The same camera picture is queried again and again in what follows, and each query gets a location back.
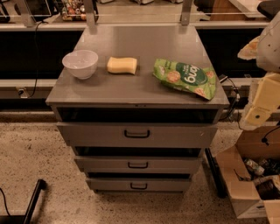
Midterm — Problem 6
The green chip bag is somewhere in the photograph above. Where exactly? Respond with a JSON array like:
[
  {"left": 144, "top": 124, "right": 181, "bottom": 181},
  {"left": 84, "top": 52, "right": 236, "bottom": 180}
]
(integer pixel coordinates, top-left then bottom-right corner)
[{"left": 153, "top": 59, "right": 216, "bottom": 100}]

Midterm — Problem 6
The cardboard box with trash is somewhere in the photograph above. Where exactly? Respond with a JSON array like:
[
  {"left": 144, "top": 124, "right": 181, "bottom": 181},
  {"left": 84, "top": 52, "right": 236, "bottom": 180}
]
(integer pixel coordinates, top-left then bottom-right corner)
[{"left": 214, "top": 125, "right": 280, "bottom": 224}]

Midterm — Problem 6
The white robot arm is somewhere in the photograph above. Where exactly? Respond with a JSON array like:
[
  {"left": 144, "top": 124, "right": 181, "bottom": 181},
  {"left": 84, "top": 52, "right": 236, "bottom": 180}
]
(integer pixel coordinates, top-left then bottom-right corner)
[{"left": 237, "top": 12, "right": 280, "bottom": 130}]

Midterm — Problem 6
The grey top drawer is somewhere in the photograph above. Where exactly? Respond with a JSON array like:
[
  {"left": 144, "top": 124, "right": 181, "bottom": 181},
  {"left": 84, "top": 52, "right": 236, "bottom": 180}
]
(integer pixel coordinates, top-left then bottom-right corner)
[{"left": 57, "top": 122, "right": 217, "bottom": 148}]

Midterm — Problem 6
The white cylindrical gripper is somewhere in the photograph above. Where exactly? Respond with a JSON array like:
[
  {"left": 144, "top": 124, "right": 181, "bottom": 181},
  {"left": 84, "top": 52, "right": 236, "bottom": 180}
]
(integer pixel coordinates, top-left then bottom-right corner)
[{"left": 237, "top": 37, "right": 280, "bottom": 126}]

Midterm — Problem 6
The snack basket on shelf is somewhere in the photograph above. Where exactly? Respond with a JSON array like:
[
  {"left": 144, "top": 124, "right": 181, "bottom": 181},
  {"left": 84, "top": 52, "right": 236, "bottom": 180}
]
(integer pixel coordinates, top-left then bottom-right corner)
[{"left": 61, "top": 0, "right": 87, "bottom": 21}]

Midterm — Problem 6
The yellow sponge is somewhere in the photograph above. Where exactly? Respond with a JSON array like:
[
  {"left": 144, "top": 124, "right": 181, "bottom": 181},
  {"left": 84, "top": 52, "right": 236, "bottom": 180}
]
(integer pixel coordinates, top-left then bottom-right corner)
[{"left": 107, "top": 57, "right": 137, "bottom": 74}]

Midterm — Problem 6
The black chair leg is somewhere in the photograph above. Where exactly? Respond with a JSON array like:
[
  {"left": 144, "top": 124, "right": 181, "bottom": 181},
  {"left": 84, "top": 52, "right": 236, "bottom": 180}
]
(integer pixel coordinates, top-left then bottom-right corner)
[{"left": 0, "top": 179, "right": 47, "bottom": 224}]

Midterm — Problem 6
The grey drawer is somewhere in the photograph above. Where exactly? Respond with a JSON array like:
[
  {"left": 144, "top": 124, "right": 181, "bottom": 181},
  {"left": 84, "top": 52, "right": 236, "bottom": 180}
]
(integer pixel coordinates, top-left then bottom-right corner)
[
  {"left": 57, "top": 122, "right": 217, "bottom": 148},
  {"left": 74, "top": 156, "right": 201, "bottom": 174},
  {"left": 86, "top": 178, "right": 191, "bottom": 192}
]

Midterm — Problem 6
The black bar beside cabinet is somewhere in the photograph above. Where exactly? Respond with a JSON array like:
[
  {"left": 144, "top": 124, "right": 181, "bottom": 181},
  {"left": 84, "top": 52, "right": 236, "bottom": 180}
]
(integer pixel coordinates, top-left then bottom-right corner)
[{"left": 205, "top": 148, "right": 228, "bottom": 199}]

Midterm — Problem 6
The white bowl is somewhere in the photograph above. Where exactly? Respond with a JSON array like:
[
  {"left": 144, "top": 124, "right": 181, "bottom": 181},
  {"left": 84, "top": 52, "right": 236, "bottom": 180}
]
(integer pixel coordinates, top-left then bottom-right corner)
[{"left": 62, "top": 50, "right": 99, "bottom": 80}]

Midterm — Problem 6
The grey metal drawer cabinet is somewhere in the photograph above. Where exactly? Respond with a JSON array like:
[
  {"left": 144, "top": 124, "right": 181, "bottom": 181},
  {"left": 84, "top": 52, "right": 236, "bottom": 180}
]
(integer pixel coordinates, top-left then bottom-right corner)
[{"left": 46, "top": 25, "right": 228, "bottom": 180}]

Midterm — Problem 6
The grey middle drawer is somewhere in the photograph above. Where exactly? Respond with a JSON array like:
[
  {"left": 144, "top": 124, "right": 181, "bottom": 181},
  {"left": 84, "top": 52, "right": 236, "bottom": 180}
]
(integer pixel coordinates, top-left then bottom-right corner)
[{"left": 74, "top": 156, "right": 201, "bottom": 174}]

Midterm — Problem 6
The black cable at right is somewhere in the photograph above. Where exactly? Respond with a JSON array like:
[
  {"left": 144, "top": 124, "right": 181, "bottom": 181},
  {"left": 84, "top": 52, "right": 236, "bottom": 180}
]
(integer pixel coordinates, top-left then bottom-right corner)
[{"left": 218, "top": 73, "right": 242, "bottom": 121}]

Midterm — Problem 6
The black hanging cable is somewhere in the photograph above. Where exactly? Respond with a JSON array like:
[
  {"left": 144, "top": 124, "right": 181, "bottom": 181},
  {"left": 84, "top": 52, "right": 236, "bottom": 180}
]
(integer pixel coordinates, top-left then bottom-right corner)
[{"left": 28, "top": 20, "right": 45, "bottom": 99}]

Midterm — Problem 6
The grey bottom drawer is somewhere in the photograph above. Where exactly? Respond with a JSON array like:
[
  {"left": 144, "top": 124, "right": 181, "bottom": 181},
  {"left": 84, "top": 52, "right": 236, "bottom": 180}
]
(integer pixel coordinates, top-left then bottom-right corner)
[{"left": 86, "top": 178, "right": 191, "bottom": 192}]

